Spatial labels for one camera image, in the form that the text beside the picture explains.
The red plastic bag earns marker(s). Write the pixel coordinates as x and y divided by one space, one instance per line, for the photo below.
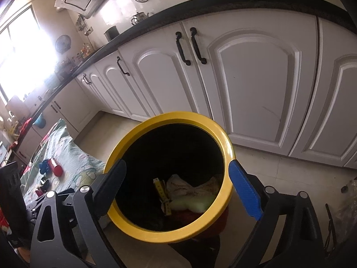
39 193

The blue hanging door bin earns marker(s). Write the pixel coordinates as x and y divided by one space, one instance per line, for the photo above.
40 121

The group of condiment bottles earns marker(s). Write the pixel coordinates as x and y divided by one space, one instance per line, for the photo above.
83 50

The clear plastic bag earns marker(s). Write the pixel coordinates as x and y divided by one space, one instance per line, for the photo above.
345 212

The small hanging tool rack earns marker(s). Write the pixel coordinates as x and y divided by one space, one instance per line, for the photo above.
83 25

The yellow-rimmed brown bin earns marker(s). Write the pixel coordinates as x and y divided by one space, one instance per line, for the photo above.
173 156

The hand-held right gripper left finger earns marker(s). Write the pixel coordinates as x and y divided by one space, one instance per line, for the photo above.
111 184

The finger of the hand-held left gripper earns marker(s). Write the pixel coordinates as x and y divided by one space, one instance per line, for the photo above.
32 210

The red tube packet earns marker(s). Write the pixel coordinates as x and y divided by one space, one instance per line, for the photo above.
55 169

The cartoon printed blanket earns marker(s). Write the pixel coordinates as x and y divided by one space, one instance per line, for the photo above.
72 156

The yellow and red packet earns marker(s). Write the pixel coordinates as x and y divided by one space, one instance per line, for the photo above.
161 196

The red printed bag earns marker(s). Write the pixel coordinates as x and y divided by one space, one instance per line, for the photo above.
3 222

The black kitchen countertop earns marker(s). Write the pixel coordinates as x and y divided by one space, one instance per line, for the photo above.
223 5

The red cloth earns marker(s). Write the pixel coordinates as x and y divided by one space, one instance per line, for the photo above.
25 124

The dark grey canister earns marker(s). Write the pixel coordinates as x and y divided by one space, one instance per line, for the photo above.
111 33

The white printed plastic bag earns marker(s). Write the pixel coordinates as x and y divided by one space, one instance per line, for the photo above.
184 187

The blue plastic bag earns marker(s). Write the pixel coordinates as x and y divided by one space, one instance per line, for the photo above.
44 167

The steel teapot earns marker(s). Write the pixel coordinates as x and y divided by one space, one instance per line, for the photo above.
139 18

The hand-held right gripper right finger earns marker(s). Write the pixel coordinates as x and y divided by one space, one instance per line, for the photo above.
245 189

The bright kitchen window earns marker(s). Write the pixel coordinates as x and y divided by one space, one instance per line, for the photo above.
25 55

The round grey wall fan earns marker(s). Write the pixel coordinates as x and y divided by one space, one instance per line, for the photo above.
62 44

